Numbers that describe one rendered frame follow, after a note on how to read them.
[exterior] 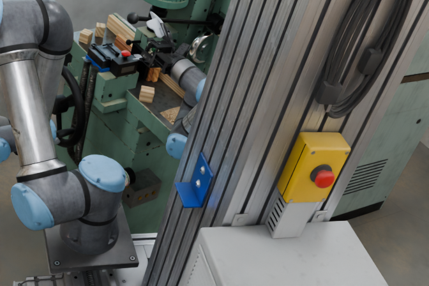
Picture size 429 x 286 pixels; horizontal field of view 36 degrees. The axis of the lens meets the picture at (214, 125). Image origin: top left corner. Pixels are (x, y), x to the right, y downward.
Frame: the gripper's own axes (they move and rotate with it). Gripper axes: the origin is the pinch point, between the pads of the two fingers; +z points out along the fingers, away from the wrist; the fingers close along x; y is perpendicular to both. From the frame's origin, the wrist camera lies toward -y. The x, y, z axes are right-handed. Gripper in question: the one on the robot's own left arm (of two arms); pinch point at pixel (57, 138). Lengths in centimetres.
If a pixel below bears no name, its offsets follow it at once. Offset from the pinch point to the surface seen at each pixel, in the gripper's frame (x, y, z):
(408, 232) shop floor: 44, -23, 204
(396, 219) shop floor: 34, -24, 205
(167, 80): -0.1, -32.0, 27.2
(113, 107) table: 1.2, -16.5, 11.6
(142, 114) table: 8.7, -20.3, 16.7
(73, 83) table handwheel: -4.0, -17.5, -3.5
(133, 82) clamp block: -1.1, -26.3, 14.9
